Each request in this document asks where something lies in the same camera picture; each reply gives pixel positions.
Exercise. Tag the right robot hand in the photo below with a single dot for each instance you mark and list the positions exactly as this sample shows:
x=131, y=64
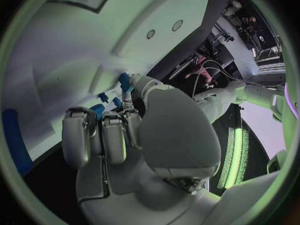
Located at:
x=178, y=135

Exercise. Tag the blue plug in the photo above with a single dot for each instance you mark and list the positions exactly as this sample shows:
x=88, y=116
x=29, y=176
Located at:
x=124, y=79

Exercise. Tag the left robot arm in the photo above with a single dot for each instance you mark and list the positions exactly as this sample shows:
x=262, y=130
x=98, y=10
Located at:
x=222, y=97

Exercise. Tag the white task board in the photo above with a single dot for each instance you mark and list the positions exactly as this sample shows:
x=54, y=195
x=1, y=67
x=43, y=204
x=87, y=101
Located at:
x=82, y=41

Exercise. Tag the glowing light bar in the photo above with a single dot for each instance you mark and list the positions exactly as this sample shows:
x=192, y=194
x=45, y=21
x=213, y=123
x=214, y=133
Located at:
x=235, y=153

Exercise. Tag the small blue peg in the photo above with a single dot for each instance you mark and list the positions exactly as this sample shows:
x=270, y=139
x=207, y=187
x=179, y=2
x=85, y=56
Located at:
x=98, y=110
x=116, y=101

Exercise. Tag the workshop desk with equipment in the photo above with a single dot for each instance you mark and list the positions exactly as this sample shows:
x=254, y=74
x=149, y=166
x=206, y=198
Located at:
x=234, y=41

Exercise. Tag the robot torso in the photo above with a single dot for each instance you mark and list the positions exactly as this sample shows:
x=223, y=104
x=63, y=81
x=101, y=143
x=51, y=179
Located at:
x=291, y=105

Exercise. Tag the thick blue cylinder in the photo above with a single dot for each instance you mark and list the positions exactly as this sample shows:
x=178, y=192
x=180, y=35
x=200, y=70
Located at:
x=16, y=138

